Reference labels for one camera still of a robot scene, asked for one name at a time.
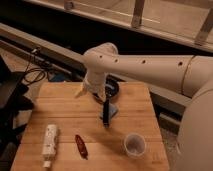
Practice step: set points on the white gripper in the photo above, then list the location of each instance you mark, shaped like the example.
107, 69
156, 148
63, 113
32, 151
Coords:
94, 83

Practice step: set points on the dark red pepper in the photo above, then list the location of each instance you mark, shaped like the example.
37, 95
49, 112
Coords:
81, 147

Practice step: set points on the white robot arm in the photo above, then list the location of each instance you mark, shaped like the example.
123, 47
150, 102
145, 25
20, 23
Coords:
189, 75

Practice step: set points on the white ceramic bowl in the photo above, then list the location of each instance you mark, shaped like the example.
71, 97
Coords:
134, 145

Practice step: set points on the black frying pan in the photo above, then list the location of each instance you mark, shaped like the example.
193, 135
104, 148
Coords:
111, 91

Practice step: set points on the blue sponge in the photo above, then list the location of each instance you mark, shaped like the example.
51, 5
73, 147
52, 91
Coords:
109, 111

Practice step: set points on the white game remote controller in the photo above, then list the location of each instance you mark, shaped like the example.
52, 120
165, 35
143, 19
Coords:
49, 144

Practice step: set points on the black chair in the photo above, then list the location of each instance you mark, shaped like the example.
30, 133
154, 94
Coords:
12, 100

